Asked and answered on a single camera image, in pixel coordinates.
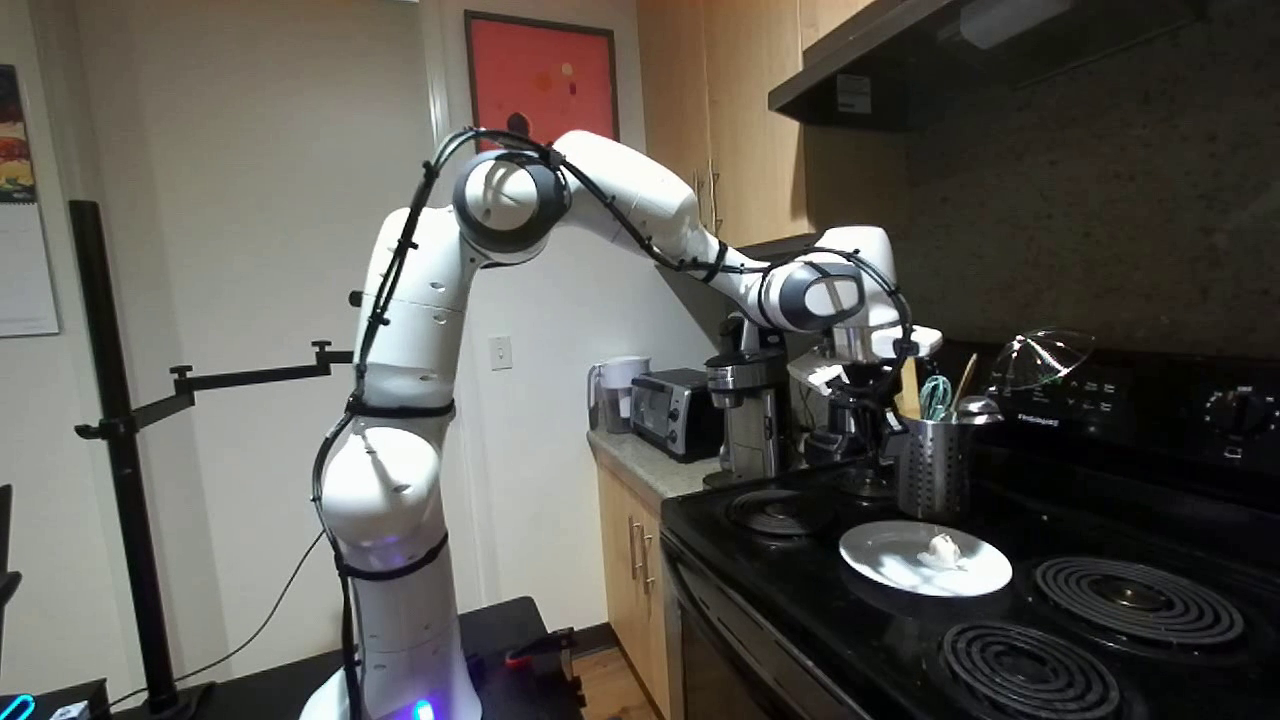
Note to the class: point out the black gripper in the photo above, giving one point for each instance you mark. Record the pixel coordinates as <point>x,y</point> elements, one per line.
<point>867,396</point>

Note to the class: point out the white paper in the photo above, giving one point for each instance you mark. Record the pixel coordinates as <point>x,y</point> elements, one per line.
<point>946,551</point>

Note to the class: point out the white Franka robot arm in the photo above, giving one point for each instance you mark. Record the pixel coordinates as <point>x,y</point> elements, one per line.
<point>402,307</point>

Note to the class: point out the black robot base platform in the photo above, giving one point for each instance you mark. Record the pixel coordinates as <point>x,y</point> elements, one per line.
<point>515,640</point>

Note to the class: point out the white round plate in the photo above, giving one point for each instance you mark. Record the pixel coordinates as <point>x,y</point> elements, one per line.
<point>893,562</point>

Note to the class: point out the steel utensil holder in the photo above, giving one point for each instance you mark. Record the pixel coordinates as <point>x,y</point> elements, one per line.
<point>931,469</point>

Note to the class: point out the wooden spatula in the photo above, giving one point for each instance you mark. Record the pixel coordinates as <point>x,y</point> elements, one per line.
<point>911,389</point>

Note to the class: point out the black coil stove burner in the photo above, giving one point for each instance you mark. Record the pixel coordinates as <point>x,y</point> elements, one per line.
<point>1024,671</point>
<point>1136,603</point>
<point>779,510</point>

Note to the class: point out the steel coffee maker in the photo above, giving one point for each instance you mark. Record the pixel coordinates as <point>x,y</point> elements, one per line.
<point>744,425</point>

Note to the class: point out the thin wooden utensil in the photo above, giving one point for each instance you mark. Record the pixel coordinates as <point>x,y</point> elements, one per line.
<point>967,376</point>

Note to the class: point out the black toaster oven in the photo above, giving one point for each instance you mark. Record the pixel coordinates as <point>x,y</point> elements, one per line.
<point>675,415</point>

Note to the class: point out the shiny steel kettle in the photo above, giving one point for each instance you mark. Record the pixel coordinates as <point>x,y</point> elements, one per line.
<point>1043,364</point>

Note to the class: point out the wooden lower cabinet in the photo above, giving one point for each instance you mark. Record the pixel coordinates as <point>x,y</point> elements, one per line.
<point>634,575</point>

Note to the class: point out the wooden cabinet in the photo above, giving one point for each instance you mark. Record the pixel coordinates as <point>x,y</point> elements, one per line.
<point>634,575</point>
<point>744,121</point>

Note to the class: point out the black electric stove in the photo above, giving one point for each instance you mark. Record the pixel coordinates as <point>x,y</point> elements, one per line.
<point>1175,520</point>

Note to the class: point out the wooden upper cabinet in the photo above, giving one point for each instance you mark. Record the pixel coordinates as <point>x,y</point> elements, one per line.
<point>744,121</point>

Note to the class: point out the dark range hood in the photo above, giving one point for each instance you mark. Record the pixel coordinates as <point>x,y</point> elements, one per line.
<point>906,53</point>

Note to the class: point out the red framed picture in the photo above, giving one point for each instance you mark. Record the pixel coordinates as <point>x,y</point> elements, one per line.
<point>542,81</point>

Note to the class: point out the black pole stand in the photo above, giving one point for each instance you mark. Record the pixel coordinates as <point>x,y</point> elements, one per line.
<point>120,465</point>

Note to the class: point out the white framed poster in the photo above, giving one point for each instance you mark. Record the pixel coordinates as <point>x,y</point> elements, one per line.
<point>26,215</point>

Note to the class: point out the white light switch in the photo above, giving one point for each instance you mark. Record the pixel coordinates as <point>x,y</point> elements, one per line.
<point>503,354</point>

